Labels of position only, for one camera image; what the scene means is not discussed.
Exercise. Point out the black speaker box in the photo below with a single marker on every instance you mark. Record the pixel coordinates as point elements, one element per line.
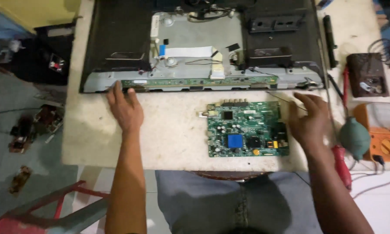
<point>43,58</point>

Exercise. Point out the brown tray of small parts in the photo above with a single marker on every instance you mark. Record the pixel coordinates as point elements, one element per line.
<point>367,74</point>

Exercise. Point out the green circuit board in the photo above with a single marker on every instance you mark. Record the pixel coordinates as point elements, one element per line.
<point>247,128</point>

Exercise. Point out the teal rubber dust blower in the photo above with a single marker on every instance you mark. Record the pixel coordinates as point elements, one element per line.
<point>355,137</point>

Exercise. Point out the small brown circuit board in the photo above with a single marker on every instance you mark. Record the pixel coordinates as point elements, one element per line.
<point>20,179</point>

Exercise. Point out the black rod tool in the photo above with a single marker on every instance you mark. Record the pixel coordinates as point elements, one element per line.
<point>330,40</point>

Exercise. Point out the opened flat television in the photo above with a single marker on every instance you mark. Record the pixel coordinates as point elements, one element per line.
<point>201,45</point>

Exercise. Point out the red metal chair frame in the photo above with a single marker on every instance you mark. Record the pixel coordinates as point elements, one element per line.
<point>48,211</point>

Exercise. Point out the orange multimeter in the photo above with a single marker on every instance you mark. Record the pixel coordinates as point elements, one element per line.
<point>382,131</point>

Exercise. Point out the heap of circuit boards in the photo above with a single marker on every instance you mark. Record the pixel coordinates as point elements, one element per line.
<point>35,126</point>

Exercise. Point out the person's left hand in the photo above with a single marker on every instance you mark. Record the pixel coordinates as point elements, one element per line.
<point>127,109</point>

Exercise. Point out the person's right hand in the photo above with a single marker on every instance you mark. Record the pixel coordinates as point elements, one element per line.
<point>308,122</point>

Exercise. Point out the person's grey trousers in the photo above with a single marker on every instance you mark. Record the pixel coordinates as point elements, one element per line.
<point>234,204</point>

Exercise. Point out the long green strip board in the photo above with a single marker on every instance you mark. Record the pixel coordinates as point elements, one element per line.
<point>199,82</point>

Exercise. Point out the black probe lead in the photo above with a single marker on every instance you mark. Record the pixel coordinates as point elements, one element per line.
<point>334,85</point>

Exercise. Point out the red probe lead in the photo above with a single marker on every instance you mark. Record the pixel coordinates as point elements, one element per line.
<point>345,86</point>

